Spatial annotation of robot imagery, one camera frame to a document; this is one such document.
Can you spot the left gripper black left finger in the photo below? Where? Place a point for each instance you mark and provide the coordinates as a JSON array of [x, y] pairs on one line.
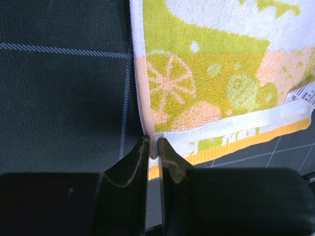
[[112, 203]]

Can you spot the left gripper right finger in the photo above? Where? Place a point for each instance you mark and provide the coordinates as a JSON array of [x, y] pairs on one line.
[[232, 201]]

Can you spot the yellow patterned towel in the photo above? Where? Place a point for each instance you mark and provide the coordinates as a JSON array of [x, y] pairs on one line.
[[217, 76]]

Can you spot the black grid cutting mat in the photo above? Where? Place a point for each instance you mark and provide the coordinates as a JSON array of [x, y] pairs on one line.
[[68, 94]]

